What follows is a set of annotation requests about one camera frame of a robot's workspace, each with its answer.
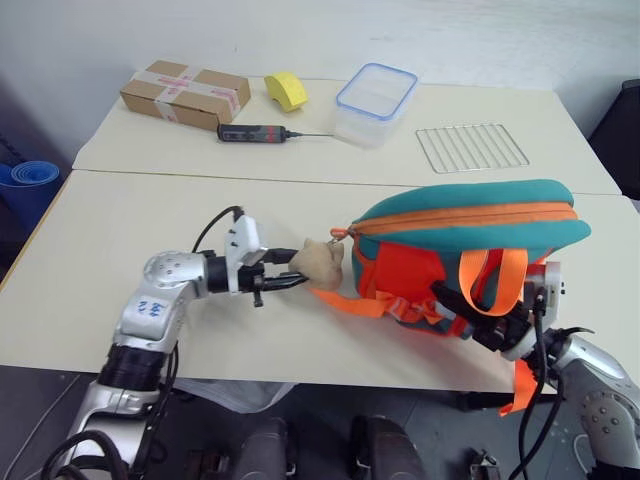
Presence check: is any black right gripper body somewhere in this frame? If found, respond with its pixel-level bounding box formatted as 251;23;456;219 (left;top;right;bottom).
471;305;534;354

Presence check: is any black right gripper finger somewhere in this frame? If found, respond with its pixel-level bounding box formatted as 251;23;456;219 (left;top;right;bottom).
431;280;482;329

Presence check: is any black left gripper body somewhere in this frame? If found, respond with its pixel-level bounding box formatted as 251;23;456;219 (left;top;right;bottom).
236;260;270;309

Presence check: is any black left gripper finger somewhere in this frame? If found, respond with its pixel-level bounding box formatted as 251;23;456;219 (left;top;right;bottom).
262;247;302;265
262;272;310;292

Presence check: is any beige plush toy keychain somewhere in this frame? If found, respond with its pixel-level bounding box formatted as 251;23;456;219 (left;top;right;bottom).
292;238;347;293

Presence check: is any orange and teal backpack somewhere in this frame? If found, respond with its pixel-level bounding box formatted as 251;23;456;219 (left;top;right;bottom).
310;178;594;419

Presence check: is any taped brown cardboard box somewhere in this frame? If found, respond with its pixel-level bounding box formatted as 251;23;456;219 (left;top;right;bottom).
119;59;252;133

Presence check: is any black electric screwdriver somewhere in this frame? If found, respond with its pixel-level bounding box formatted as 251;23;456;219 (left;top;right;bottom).
215;122;336;147

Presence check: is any yellow curved sponge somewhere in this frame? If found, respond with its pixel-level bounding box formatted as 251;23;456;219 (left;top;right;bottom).
263;70;310;114

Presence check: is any dark rounded shape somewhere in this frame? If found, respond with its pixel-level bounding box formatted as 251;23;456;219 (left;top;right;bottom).
234;416;302;480

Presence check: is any clear container with blue-rimmed lid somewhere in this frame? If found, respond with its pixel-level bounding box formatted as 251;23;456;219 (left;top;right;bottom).
332;61;420;151

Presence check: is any black chair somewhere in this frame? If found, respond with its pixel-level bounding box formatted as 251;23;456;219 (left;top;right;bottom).
586;78;640;202

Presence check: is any blue rolled foam mat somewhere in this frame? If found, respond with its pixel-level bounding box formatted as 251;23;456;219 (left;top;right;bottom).
0;160;62;242

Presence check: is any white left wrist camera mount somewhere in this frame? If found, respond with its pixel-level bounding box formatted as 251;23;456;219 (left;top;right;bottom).
223;213;270;295

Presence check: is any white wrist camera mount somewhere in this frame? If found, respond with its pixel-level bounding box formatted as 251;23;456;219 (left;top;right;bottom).
501;259;568;362
223;213;270;295

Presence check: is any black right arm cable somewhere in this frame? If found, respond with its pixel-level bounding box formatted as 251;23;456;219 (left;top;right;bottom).
506;292;567;480

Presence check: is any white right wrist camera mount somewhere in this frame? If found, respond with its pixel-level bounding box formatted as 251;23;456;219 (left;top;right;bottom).
501;259;568;362

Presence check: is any small metal bracket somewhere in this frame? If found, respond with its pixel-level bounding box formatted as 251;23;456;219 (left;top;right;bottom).
468;448;503;480

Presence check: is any metal wire rack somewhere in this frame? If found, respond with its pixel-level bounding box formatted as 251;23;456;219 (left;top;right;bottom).
415;122;531;175

